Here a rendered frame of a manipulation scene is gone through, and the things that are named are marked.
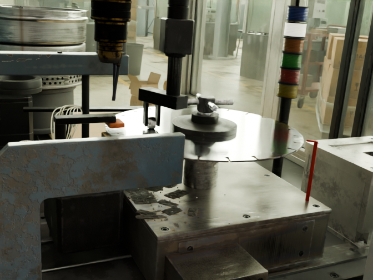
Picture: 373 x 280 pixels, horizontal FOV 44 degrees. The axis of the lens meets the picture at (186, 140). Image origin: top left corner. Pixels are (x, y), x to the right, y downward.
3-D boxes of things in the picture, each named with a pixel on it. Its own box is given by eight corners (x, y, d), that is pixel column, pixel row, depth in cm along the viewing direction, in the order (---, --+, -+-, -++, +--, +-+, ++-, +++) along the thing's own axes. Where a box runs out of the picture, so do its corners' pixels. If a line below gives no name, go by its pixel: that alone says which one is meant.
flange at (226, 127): (222, 141, 71) (223, 125, 70) (159, 129, 76) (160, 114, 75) (246, 126, 81) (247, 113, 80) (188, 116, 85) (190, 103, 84)
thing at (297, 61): (292, 65, 102) (293, 51, 101) (305, 68, 98) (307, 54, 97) (275, 65, 100) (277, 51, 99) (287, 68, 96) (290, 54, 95)
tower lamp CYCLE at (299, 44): (294, 50, 101) (296, 36, 100) (307, 53, 97) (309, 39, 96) (277, 50, 99) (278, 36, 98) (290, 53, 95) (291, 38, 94)
